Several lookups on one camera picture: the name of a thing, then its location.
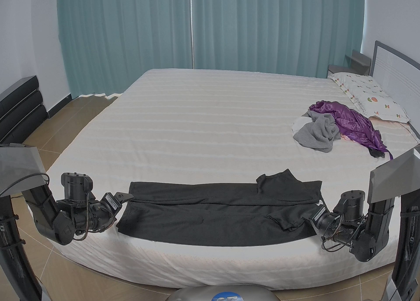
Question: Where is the black cable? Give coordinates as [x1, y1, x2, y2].
[321, 236, 340, 252]

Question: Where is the bed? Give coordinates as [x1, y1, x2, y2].
[49, 40, 420, 292]

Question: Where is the purple satin garment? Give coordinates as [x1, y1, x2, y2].
[308, 100, 394, 161]

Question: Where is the grey garment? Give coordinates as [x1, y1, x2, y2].
[293, 112, 342, 153]

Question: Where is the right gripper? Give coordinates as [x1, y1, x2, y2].
[308, 207, 332, 235]

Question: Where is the white printed pillow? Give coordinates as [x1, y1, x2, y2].
[328, 72, 411, 124]

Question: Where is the blue-green curtain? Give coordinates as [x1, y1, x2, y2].
[57, 0, 194, 98]
[191, 0, 365, 79]

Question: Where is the black chest of drawers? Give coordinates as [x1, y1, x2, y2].
[0, 75, 46, 144]

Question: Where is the white garment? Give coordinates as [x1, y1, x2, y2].
[292, 116, 312, 134]

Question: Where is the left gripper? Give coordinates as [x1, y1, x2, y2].
[102, 191, 135, 221]

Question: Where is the grey bedside table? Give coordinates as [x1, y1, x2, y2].
[328, 49, 372, 79]

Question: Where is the black T-shirt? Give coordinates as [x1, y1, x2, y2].
[116, 169, 330, 248]

